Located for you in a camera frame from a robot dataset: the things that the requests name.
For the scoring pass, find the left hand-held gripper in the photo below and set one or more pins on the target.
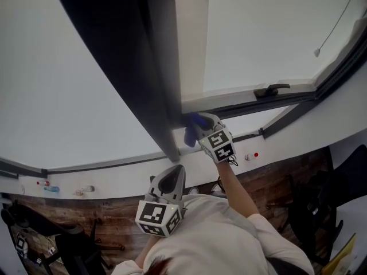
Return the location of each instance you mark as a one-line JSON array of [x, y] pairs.
[[155, 216]]

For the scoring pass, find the black office chair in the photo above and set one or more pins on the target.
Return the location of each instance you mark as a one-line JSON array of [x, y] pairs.
[[71, 245], [321, 199]]

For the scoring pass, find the red-capped plastic bottle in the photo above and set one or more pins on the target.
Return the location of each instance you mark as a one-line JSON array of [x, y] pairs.
[[43, 183], [250, 156]]

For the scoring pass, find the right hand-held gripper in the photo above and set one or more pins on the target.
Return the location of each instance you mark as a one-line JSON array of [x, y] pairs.
[[219, 146]]

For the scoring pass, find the person's right white shoe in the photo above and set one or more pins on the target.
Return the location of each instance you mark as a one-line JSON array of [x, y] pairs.
[[216, 187]]

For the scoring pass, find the person's white sweatshirt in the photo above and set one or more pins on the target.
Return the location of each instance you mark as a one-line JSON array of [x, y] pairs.
[[218, 239]]

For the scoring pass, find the blue cleaning cloth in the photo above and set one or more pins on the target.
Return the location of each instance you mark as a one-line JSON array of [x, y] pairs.
[[189, 136]]

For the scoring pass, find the yellow cardboard box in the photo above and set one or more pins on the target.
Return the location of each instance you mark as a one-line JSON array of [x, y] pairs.
[[341, 256]]

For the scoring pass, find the white patterned device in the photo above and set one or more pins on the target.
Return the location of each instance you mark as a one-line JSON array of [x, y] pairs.
[[21, 243]]

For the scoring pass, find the person's left white shoe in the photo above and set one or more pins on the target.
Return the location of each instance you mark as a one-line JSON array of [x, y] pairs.
[[193, 190]]

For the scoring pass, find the person's right forearm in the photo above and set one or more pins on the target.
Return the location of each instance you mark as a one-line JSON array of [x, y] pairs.
[[235, 193]]

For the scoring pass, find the person's left forearm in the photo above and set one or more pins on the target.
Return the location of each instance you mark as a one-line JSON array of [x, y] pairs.
[[146, 251]]

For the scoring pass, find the blue-label plastic bottle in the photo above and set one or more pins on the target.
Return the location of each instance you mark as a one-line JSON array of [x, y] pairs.
[[51, 189]]

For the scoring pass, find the clear plastic bottle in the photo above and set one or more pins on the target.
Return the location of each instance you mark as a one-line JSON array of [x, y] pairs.
[[88, 188]]

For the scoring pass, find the orange-label plastic bottle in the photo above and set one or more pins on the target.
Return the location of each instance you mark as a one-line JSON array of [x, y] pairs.
[[79, 193]]

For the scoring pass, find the person's white shoe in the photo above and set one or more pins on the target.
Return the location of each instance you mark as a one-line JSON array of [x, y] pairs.
[[216, 187], [193, 190]]

